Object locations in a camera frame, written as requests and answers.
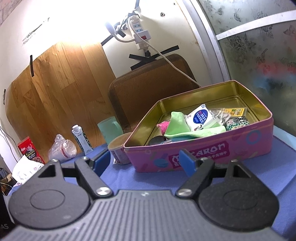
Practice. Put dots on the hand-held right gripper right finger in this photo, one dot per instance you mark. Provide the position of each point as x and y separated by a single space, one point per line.
187 162

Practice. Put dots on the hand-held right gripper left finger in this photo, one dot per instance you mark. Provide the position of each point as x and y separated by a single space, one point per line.
100 161

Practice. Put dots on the pink biscuit tin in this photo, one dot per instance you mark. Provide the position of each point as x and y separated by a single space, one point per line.
208 150

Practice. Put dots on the green cloth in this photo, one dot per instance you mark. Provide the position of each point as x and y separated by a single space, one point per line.
182 127

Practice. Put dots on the pink crochet piece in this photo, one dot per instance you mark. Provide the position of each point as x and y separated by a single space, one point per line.
163 127

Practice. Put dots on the white blue wet wipes pack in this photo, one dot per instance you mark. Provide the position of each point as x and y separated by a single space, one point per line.
200 118

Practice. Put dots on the green patterned packet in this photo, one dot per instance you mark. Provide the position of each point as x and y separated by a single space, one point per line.
237 122

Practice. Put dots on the yellow box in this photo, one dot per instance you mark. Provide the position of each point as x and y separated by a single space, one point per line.
235 112

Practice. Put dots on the round paper food can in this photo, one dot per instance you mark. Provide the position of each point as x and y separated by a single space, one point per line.
118 148

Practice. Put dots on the small milk carton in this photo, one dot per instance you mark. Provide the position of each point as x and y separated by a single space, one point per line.
82 140

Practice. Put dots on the green plastic cup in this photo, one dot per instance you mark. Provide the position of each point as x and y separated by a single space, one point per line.
111 132

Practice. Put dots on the blue printed tablecloth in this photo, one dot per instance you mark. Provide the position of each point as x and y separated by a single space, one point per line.
161 183

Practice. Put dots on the clear plastic bag with cups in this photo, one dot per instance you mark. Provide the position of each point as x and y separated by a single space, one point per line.
62 149

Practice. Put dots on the white tissue pack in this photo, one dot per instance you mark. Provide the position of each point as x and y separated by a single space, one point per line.
25 169

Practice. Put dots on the red snack box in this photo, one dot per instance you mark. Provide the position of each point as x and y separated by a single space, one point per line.
30 149

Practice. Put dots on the wood pattern board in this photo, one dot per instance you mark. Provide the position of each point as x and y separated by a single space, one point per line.
60 92

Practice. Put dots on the brown chair back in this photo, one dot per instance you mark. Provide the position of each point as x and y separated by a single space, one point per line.
143 88

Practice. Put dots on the black tape cross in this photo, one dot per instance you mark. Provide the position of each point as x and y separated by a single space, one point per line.
152 59

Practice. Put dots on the black tape strip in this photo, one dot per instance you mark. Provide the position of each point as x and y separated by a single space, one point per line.
32 66

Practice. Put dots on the white gooseneck lamp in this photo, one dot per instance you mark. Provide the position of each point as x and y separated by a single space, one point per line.
115 30

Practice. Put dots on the white framed frosted window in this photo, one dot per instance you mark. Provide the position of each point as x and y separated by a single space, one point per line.
254 46

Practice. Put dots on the white power strip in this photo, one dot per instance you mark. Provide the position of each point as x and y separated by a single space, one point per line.
140 32

